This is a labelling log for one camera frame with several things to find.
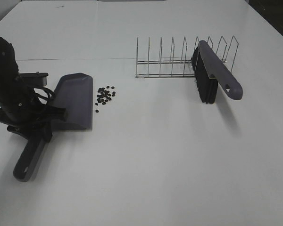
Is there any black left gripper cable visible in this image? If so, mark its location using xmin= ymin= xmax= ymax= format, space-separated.
xmin=32 ymin=87 xmax=57 ymax=106

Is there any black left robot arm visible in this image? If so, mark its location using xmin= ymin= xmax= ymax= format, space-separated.
xmin=0 ymin=37 xmax=67 ymax=142

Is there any purple plastic dustpan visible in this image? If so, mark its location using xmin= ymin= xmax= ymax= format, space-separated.
xmin=13 ymin=73 xmax=93 ymax=182

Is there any pile of coffee beans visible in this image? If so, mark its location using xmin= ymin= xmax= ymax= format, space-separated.
xmin=95 ymin=86 xmax=116 ymax=105

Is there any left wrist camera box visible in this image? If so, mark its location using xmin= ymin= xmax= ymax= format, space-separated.
xmin=19 ymin=72 xmax=49 ymax=87

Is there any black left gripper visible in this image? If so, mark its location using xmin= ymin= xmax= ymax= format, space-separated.
xmin=0 ymin=83 xmax=68 ymax=139

